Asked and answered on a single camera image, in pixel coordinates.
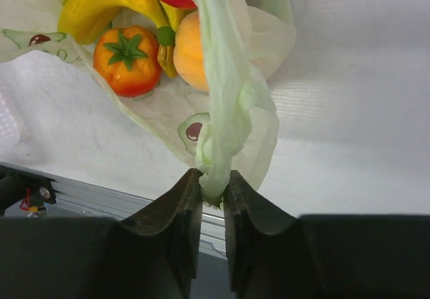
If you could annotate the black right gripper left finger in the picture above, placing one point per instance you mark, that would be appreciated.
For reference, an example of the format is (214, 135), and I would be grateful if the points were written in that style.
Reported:
(151, 254)

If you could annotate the yellow banana bunch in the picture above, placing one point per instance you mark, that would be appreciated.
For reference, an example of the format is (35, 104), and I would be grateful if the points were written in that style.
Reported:
(85, 20)

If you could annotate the white plastic basket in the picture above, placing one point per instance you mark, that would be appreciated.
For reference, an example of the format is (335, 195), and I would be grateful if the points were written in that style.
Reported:
(10, 133)

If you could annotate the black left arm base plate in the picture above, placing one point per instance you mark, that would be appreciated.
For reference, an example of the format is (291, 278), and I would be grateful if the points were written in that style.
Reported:
(30, 190)

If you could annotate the light green plastic bag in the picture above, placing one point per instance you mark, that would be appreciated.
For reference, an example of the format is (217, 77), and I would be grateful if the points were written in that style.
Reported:
(233, 126)

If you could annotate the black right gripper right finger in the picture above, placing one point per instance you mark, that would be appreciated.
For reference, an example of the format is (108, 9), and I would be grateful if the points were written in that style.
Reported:
(272, 254)

